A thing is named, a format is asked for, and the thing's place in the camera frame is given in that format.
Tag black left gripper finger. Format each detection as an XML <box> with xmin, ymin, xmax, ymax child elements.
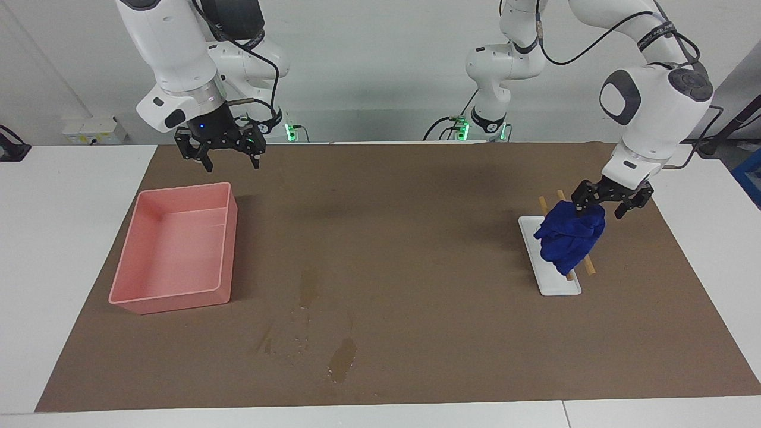
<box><xmin>614</xmin><ymin>183</ymin><xmax>655</xmax><ymax>220</ymax></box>
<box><xmin>571</xmin><ymin>178</ymin><xmax>602</xmax><ymax>213</ymax></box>

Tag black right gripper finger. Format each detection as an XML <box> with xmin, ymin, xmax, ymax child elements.
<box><xmin>174</xmin><ymin>130</ymin><xmax>214</xmax><ymax>174</ymax></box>
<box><xmin>237</xmin><ymin>121</ymin><xmax>266</xmax><ymax>171</ymax></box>

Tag blue cloth towel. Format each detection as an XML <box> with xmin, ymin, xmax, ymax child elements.
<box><xmin>533</xmin><ymin>200</ymin><xmax>607</xmax><ymax>275</ymax></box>

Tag thin wooden stick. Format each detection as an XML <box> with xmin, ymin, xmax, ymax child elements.
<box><xmin>538</xmin><ymin>196</ymin><xmax>576</xmax><ymax>282</ymax></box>

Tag thick wooden stick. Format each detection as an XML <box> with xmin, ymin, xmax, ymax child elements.
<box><xmin>557</xmin><ymin>190</ymin><xmax>596</xmax><ymax>276</ymax></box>

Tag white rectangular tray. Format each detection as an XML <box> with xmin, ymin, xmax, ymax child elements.
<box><xmin>518</xmin><ymin>215</ymin><xmax>582</xmax><ymax>297</ymax></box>

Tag pink plastic bin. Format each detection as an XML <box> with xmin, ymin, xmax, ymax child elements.
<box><xmin>108</xmin><ymin>182</ymin><xmax>238</xmax><ymax>315</ymax></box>

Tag black stand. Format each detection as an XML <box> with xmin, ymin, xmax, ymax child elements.
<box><xmin>693</xmin><ymin>106</ymin><xmax>761</xmax><ymax>158</ymax></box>

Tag brown table mat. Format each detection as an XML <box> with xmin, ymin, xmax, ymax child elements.
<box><xmin>34</xmin><ymin>141</ymin><xmax>761</xmax><ymax>413</ymax></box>

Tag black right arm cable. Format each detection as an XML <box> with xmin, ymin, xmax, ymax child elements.
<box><xmin>190</xmin><ymin>0</ymin><xmax>281</xmax><ymax>122</ymax></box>

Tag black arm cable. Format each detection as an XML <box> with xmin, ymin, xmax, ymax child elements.
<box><xmin>534</xmin><ymin>0</ymin><xmax>703</xmax><ymax>67</ymax></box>
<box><xmin>190</xmin><ymin>0</ymin><xmax>281</xmax><ymax>122</ymax></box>

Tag white wall power strip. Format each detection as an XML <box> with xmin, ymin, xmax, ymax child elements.
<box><xmin>62</xmin><ymin>117</ymin><xmax>128</xmax><ymax>145</ymax></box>

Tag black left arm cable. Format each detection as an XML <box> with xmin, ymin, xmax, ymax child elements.
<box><xmin>534</xmin><ymin>0</ymin><xmax>703</xmax><ymax>67</ymax></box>

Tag black base cables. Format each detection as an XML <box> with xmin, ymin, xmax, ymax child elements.
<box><xmin>423</xmin><ymin>89</ymin><xmax>477</xmax><ymax>141</ymax></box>

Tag black clamp mount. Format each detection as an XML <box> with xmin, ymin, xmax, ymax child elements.
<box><xmin>0</xmin><ymin>125</ymin><xmax>32</xmax><ymax>162</ymax></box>

